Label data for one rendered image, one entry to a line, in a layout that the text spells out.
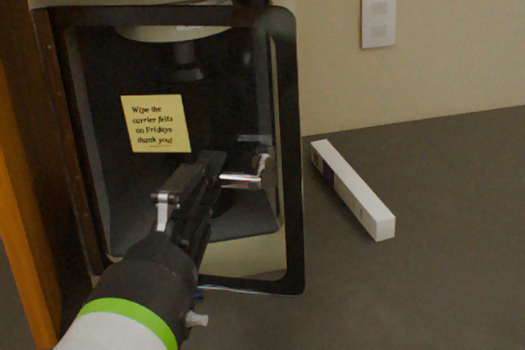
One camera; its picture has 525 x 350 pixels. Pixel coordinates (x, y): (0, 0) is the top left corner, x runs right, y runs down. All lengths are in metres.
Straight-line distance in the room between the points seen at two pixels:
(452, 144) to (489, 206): 0.22
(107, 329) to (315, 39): 0.93
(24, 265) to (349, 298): 0.45
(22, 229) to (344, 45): 0.77
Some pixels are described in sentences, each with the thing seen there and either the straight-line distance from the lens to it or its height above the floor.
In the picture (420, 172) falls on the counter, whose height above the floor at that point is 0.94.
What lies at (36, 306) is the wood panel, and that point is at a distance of 0.97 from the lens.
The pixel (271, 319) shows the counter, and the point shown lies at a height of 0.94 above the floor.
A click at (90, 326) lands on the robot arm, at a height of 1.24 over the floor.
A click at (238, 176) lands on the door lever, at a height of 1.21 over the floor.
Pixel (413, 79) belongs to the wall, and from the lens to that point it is 1.49.
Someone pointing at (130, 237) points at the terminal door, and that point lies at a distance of 0.96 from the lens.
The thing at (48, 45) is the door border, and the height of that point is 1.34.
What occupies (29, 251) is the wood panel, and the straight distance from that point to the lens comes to 0.91.
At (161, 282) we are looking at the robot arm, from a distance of 0.61.
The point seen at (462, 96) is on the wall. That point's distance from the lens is 1.55.
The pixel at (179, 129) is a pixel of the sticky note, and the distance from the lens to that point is 0.84.
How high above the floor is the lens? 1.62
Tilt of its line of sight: 30 degrees down
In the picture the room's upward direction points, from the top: 4 degrees counter-clockwise
